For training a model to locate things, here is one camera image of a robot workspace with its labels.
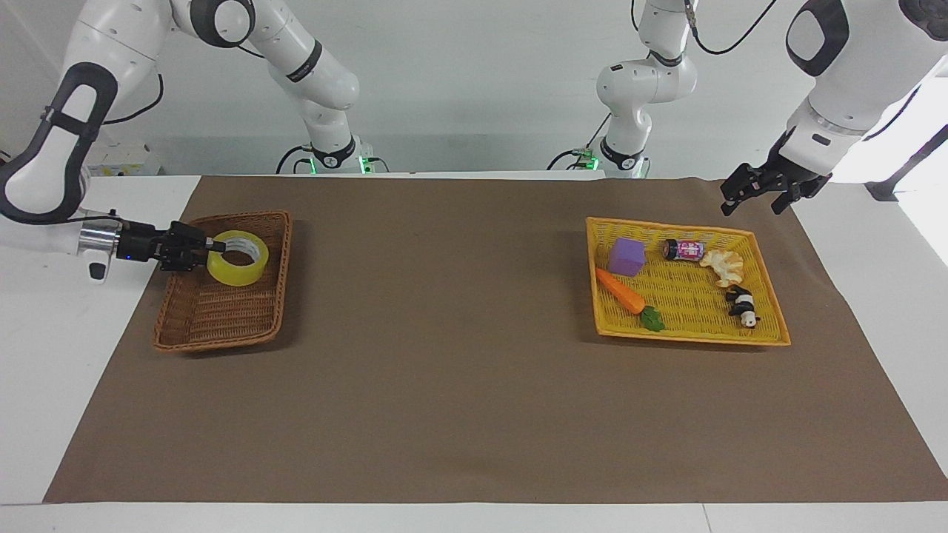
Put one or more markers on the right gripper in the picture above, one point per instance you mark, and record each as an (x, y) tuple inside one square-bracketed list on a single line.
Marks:
[(137, 242)]

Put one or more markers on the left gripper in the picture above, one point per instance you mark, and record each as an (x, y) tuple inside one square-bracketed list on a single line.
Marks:
[(786, 178)]

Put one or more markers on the yellow tape roll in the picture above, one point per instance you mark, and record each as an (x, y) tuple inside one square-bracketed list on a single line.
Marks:
[(220, 271)]

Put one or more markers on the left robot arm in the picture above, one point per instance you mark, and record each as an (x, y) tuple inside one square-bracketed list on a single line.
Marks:
[(852, 52)]

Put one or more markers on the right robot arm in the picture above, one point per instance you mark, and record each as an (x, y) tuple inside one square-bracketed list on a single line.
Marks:
[(111, 44)]

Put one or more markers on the brown wicker basket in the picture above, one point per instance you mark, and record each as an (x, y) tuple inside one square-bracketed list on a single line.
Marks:
[(222, 314)]

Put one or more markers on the yellow woven basket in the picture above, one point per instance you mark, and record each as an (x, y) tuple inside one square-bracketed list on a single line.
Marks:
[(689, 311)]

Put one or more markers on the beige toy cabbage leaf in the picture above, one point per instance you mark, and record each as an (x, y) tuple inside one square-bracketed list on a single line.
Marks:
[(724, 265)]

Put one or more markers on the small pink can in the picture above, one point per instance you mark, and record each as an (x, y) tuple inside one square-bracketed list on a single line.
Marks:
[(684, 249)]

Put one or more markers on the white box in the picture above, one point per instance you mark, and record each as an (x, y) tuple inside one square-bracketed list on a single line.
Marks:
[(122, 159)]

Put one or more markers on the black and white panda toy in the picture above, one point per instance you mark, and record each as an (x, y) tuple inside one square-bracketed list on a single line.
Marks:
[(742, 303)]

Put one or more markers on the black stand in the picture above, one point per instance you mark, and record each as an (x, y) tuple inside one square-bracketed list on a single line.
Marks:
[(915, 159)]

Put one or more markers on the purple cube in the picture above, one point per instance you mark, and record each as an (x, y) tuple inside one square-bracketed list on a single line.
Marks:
[(626, 257)]

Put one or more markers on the orange toy carrot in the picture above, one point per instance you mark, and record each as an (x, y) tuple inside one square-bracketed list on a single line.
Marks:
[(622, 291)]

